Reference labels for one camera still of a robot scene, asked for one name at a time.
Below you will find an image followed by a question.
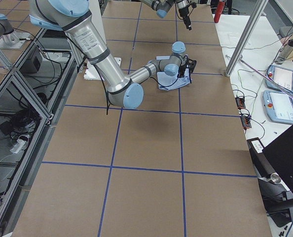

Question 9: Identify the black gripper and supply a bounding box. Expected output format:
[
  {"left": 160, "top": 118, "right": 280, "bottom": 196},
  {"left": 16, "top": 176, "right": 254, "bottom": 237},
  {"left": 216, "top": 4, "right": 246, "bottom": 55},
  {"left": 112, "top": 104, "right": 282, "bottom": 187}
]
[
  {"left": 180, "top": 57, "right": 197, "bottom": 84},
  {"left": 179, "top": 6, "right": 192, "bottom": 31}
]

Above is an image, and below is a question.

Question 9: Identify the light blue t-shirt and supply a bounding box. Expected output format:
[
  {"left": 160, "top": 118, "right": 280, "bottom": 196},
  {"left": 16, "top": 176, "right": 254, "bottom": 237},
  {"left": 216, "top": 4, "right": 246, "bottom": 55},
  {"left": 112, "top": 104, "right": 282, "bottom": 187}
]
[{"left": 156, "top": 55, "right": 193, "bottom": 91}]

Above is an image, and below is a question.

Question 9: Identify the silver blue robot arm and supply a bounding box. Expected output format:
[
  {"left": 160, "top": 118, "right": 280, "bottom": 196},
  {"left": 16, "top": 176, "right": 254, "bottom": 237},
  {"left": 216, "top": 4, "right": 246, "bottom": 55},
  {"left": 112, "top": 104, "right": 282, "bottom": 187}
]
[
  {"left": 141, "top": 0, "right": 198, "bottom": 31},
  {"left": 29, "top": 0, "right": 196, "bottom": 109}
]

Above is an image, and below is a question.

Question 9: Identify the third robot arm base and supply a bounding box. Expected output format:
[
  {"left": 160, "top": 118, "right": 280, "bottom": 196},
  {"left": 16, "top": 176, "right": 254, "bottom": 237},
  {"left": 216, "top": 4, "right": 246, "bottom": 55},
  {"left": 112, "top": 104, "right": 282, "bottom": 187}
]
[{"left": 0, "top": 13, "right": 20, "bottom": 46}]

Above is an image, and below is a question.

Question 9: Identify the red cylinder bottle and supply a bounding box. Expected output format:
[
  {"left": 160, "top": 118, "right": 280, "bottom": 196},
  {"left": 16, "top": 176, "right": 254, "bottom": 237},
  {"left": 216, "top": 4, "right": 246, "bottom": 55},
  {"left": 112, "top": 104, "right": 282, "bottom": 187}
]
[{"left": 214, "top": 0, "right": 225, "bottom": 23}]

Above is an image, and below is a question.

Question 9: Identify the far blue teach pendant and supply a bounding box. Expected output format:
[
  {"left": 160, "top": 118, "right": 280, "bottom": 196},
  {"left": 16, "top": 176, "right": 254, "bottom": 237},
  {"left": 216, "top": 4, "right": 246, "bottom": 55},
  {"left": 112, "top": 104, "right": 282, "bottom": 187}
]
[{"left": 268, "top": 65, "right": 293, "bottom": 93}]

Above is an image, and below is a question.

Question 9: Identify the blue teach pendant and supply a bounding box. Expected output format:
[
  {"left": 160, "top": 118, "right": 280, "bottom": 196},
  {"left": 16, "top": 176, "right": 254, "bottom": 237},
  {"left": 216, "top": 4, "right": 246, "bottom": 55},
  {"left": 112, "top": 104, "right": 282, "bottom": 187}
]
[
  {"left": 262, "top": 90, "right": 293, "bottom": 124},
  {"left": 268, "top": 65, "right": 293, "bottom": 93}
]

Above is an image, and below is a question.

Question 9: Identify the near blue teach pendant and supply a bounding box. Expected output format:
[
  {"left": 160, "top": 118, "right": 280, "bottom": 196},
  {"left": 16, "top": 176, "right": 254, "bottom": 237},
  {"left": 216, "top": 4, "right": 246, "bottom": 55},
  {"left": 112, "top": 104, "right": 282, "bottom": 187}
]
[{"left": 262, "top": 90, "right": 293, "bottom": 124}]

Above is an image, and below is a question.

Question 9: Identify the clear water bottle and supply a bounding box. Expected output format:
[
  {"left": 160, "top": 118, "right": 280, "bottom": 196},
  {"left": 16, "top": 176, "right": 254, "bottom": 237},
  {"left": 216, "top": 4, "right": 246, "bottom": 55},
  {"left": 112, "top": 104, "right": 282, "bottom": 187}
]
[{"left": 275, "top": 39, "right": 293, "bottom": 65}]

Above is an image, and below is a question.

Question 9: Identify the black laptop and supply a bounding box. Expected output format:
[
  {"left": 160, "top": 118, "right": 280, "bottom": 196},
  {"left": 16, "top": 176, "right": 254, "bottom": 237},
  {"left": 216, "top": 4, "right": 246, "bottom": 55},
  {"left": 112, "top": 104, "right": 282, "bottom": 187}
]
[{"left": 263, "top": 125, "right": 293, "bottom": 193}]

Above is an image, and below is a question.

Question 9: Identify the black monitor stand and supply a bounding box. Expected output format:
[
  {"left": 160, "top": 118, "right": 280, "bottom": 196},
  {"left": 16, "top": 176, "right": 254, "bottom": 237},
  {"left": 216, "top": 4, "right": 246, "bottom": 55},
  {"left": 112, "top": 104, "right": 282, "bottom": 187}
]
[{"left": 247, "top": 138, "right": 293, "bottom": 227}]

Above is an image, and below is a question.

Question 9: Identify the white power strip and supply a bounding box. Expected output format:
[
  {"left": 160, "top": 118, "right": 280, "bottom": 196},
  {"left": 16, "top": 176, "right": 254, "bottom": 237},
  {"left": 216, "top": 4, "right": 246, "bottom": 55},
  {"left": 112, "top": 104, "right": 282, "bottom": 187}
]
[{"left": 10, "top": 142, "right": 23, "bottom": 154}]

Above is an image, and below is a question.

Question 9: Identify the aluminium frame post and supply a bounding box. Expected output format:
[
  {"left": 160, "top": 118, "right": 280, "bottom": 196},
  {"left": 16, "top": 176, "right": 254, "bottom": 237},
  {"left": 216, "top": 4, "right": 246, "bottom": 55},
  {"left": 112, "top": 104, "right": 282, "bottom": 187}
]
[{"left": 224, "top": 0, "right": 268, "bottom": 77}]

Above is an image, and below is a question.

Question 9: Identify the white camera mast pedestal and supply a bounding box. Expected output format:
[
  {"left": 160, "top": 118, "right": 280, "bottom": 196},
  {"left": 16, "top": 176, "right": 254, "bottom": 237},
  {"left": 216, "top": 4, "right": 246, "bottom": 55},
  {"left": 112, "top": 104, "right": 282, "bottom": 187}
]
[{"left": 83, "top": 0, "right": 122, "bottom": 81}]

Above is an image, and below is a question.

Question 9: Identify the green handled reacher grabber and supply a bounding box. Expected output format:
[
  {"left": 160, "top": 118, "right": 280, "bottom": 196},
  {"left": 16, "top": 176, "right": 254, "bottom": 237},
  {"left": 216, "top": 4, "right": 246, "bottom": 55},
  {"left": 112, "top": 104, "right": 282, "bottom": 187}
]
[{"left": 239, "top": 58, "right": 293, "bottom": 99}]

